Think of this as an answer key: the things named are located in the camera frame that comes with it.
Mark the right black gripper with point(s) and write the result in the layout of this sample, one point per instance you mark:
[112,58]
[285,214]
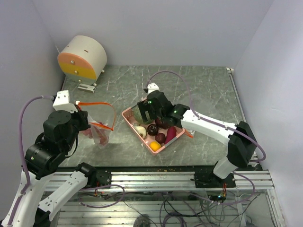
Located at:
[144,106]

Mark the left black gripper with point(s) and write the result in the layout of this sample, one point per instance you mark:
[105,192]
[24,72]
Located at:
[83,116]

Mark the pink plastic basket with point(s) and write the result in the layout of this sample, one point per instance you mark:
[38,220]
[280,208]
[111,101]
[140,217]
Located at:
[154,136]

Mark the clear bag orange zipper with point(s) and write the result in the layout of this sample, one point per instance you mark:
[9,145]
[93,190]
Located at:
[101,114]

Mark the white garlic bulb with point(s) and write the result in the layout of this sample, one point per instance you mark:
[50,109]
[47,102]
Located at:
[141,131]

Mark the red grape bunch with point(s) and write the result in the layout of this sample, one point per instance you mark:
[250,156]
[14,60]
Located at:
[100,135]

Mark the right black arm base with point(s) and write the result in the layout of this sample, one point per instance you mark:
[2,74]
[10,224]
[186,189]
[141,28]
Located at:
[209,180]

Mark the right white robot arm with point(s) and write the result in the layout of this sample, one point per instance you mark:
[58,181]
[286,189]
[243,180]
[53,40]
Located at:
[238,138]

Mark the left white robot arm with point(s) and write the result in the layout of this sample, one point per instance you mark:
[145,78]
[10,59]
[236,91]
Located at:
[42,159]

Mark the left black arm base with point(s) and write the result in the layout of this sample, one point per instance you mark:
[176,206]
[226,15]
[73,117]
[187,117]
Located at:
[101,177]

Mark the green netted melon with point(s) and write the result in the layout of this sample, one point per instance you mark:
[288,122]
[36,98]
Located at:
[138,117]

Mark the magenta dragon fruit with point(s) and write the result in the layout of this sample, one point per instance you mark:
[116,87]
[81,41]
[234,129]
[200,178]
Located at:
[171,134]

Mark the orange fruit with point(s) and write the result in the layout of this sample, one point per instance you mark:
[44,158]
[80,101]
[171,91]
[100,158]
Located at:
[155,146]

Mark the cream cylindrical drawer box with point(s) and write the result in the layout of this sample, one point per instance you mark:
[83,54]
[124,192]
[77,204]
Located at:
[83,59]

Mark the white corner clip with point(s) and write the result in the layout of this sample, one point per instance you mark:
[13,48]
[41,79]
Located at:
[230,70]

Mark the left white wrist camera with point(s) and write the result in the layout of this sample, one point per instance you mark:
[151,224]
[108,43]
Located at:
[62,102]

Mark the small white metal bracket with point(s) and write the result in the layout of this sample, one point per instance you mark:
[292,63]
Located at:
[87,88]

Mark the aluminium mounting rail frame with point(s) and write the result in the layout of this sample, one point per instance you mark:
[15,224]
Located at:
[166,197]

